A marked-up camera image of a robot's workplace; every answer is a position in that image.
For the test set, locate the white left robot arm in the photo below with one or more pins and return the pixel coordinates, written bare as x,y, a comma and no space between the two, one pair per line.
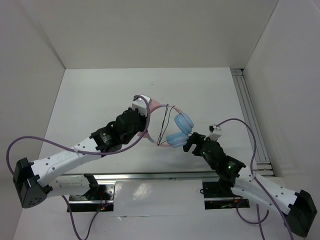
39,179

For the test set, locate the aluminium rail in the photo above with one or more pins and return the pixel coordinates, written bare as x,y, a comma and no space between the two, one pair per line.
263,163
202,175

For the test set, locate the aluminium rail right side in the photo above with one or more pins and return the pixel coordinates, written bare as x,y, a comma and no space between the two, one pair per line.
263,163

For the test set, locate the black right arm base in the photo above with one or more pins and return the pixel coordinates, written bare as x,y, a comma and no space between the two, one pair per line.
216,199

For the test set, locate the pink and blue cat headphones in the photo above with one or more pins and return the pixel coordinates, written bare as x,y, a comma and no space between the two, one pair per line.
170,126

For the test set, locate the aluminium rail front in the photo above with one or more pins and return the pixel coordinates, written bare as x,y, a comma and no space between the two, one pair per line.
202,175

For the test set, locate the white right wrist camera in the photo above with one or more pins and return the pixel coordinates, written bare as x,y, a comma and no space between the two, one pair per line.
214,133

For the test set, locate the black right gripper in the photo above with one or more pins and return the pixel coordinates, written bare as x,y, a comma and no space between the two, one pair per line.
194,138

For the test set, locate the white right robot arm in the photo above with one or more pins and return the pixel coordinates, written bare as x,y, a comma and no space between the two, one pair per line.
298,208

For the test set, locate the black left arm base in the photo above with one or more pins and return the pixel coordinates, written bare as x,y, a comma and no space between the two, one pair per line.
100,196

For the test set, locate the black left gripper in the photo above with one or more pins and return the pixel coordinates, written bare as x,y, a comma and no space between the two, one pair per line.
144,119

